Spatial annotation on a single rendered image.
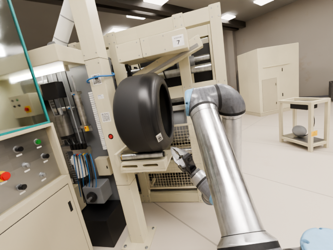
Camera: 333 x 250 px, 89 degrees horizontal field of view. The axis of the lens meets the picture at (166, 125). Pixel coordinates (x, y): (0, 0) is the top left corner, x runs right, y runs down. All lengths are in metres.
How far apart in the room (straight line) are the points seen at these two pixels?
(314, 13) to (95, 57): 8.28
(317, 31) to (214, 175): 8.46
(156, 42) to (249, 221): 1.34
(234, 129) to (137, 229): 1.35
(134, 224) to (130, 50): 1.53
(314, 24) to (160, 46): 7.77
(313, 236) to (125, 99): 0.99
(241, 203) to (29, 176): 1.12
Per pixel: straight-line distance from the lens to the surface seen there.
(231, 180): 0.53
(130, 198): 1.64
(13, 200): 1.26
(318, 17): 8.89
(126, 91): 1.14
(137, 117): 1.06
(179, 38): 1.48
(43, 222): 1.33
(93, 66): 1.42
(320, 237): 0.58
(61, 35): 1.99
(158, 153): 1.25
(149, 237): 1.95
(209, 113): 0.65
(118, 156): 1.35
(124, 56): 1.60
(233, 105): 0.75
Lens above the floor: 1.36
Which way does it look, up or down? 12 degrees down
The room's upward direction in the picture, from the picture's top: 10 degrees counter-clockwise
